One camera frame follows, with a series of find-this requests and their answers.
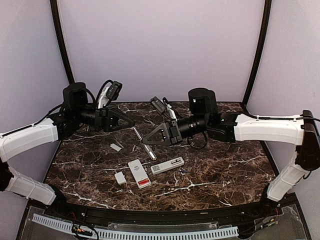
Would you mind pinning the white battery cover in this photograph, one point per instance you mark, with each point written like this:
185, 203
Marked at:
120, 178
116, 147

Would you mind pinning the right black frame post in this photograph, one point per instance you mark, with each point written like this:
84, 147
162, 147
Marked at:
258, 53

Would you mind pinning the white remote with green buttons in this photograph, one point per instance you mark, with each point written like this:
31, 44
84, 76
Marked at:
138, 172

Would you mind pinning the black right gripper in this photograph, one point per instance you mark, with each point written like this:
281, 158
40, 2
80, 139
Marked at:
173, 136

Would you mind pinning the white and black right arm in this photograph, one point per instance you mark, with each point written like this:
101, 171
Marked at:
299, 130

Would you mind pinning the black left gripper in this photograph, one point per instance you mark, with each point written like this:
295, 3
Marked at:
107, 119

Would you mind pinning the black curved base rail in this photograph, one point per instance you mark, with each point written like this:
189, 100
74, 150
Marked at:
241, 214

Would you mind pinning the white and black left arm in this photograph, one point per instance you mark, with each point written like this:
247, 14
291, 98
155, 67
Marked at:
79, 107

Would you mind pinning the white slotted cable duct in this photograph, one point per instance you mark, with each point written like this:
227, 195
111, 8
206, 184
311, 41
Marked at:
133, 232

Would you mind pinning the white KT-16 remote control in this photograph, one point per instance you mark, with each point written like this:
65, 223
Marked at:
167, 165

